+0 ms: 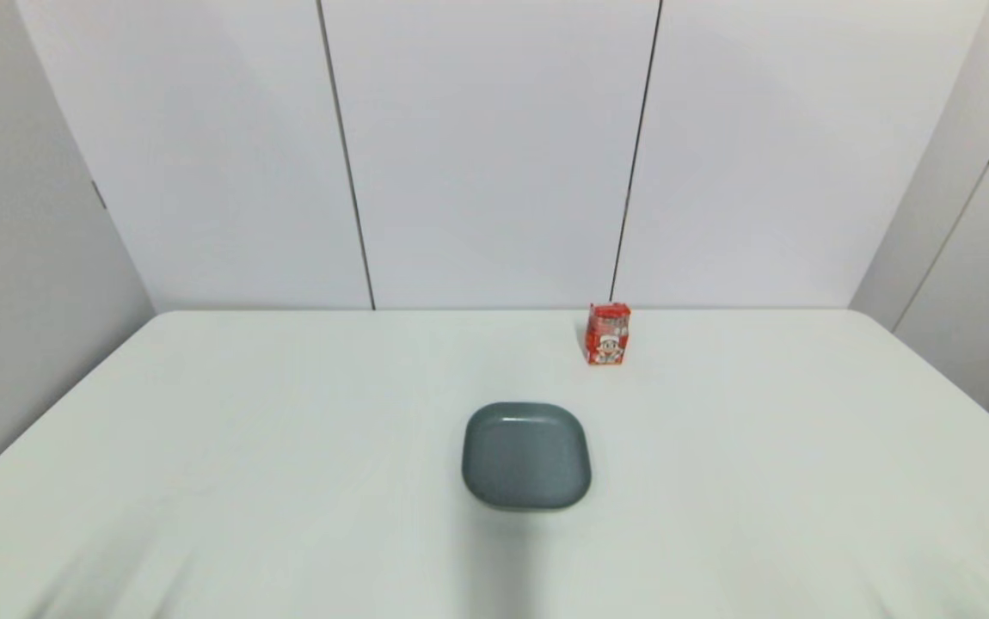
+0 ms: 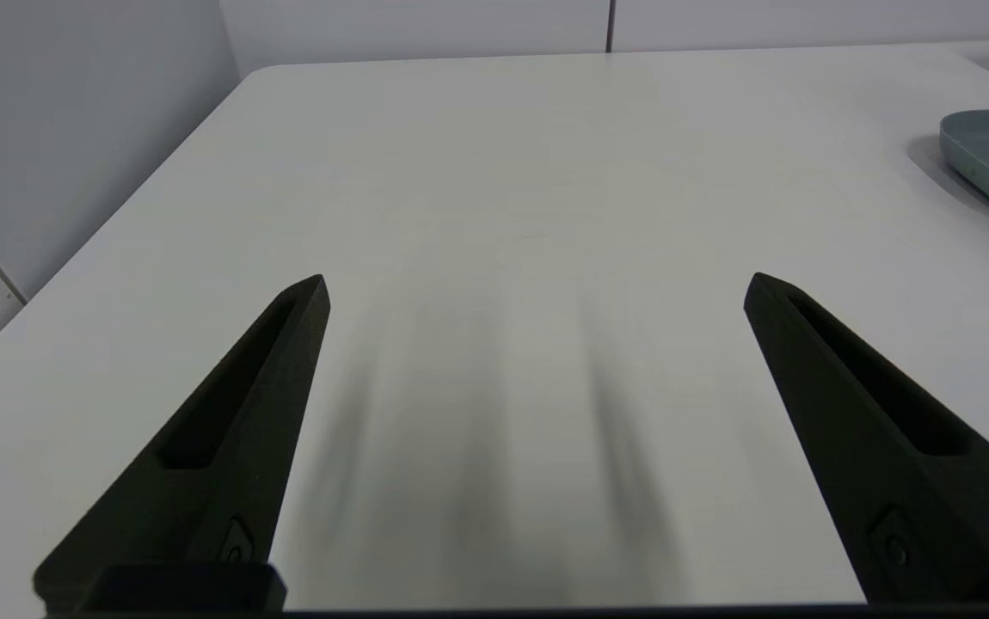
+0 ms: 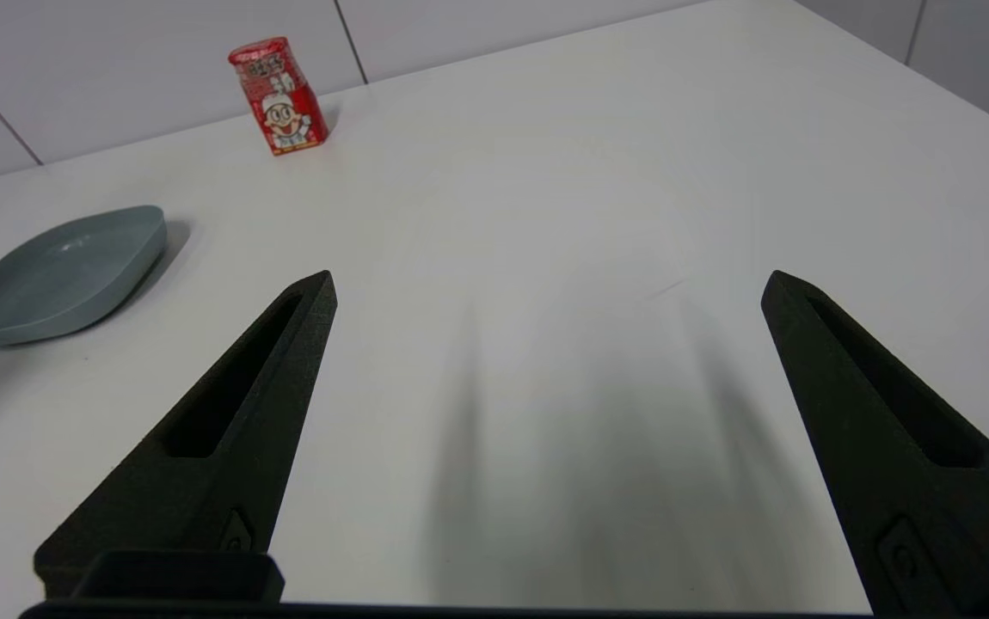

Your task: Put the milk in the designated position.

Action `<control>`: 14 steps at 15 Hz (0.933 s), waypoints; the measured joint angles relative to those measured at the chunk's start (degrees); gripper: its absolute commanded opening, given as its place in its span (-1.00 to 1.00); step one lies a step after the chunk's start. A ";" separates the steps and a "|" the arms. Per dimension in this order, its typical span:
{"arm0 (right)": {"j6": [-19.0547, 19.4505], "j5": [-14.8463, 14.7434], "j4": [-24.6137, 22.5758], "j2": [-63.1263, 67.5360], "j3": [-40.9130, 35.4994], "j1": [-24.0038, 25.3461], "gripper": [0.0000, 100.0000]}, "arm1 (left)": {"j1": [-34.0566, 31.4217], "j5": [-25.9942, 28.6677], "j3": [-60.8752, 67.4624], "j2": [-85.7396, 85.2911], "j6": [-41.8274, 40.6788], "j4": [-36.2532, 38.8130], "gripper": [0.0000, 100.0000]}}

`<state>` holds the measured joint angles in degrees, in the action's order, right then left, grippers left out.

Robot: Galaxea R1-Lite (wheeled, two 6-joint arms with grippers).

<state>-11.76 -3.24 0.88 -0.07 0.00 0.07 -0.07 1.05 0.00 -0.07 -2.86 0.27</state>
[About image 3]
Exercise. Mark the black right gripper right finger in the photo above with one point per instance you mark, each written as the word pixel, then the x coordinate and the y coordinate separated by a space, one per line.
pixel 856 413

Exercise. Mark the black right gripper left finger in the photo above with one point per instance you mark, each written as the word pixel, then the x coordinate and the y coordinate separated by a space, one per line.
pixel 236 481

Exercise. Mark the red milk carton with cartoon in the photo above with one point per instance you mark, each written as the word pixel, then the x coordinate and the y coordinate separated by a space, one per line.
pixel 284 99

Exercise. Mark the grey square plate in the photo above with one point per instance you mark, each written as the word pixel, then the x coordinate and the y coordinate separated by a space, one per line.
pixel 56 279

